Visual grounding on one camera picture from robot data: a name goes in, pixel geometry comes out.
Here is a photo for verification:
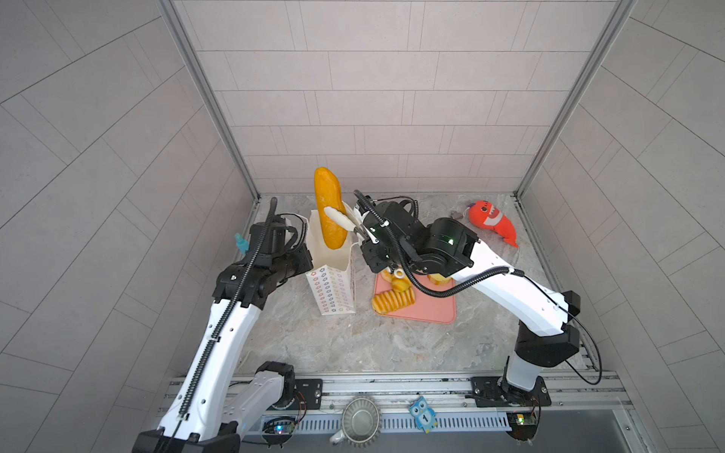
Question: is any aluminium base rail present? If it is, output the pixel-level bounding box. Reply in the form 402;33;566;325
152;370;630;420

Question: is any ring shaped bread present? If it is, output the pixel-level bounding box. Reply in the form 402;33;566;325
379;270;393;283

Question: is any ridged yellow bread loaf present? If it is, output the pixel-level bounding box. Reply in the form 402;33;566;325
371;288;415;315

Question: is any right circuit board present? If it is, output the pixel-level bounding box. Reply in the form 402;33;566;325
506;411;539;443

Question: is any left green circuit board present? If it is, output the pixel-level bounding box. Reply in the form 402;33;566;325
262;416;298;447

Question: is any cut yellow bread roll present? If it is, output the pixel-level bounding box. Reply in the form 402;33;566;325
428;274;451;285

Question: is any pink plastic tray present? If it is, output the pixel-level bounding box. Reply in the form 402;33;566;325
374;276;457;324

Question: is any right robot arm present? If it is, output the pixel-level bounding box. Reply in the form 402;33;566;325
319;192;588;406

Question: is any red plush fish toy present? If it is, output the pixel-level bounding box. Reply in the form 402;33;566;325
467;200;518;247

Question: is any blue owl figurine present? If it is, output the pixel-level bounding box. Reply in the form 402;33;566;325
409;396;437;433

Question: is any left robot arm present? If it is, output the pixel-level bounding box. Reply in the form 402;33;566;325
132;198;313;452

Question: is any white printed paper bag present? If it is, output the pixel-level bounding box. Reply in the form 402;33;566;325
305;210;357;316

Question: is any teal bottle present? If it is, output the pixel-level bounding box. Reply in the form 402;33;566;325
234;233;249;255

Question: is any long brown baguette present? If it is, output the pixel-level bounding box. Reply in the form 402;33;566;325
313;167;349;250

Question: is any round striped bun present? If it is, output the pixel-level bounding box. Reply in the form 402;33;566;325
390;277;412;293

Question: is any metal fluted cup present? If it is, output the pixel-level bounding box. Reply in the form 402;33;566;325
329;396;383;448

